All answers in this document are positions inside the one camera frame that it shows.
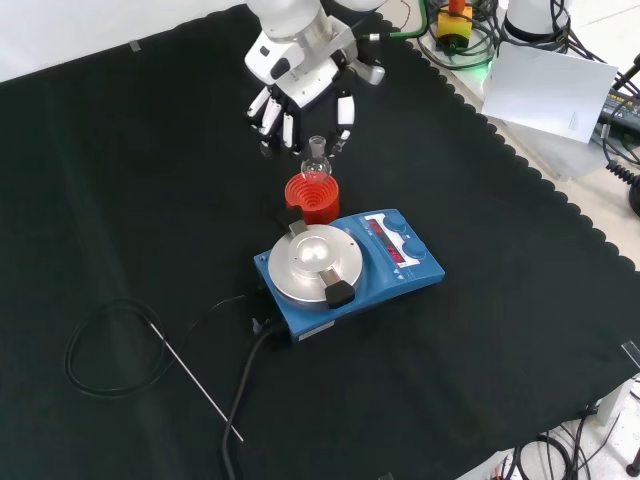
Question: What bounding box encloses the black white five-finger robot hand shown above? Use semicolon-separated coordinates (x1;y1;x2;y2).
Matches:
243;32;359;159

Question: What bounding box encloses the clear round-bottom glass flask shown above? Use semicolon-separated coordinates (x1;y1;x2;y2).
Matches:
300;135;334;183

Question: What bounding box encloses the orange stepped flask holder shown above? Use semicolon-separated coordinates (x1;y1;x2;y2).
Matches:
284;171;342;227

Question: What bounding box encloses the blue heater with steel block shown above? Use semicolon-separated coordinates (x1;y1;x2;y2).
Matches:
252;207;447;346

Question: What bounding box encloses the yellow stop button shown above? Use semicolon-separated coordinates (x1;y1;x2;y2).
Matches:
435;0;474;52

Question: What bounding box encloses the pale board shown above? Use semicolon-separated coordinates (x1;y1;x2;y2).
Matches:
480;40;621;146

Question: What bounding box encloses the black box with yellow label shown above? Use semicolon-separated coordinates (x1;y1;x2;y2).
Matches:
597;87;640;127

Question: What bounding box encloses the clear tape piece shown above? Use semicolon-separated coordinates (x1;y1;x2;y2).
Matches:
619;340;640;372

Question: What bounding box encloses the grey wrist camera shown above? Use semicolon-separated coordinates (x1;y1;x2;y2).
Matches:
351;60;388;88

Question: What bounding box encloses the green cable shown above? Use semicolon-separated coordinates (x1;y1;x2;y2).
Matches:
368;17;442;41

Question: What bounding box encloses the thick black power cable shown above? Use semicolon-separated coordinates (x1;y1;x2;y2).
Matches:
221;319;284;480

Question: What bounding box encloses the metal temperature probe with cable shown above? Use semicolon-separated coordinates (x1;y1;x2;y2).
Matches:
64;293;249;444

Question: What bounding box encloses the black coiled cable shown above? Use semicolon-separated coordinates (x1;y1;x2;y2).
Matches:
605;158;640;188

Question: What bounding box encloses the black cable bundle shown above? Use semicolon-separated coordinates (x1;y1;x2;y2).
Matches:
499;407;629;480

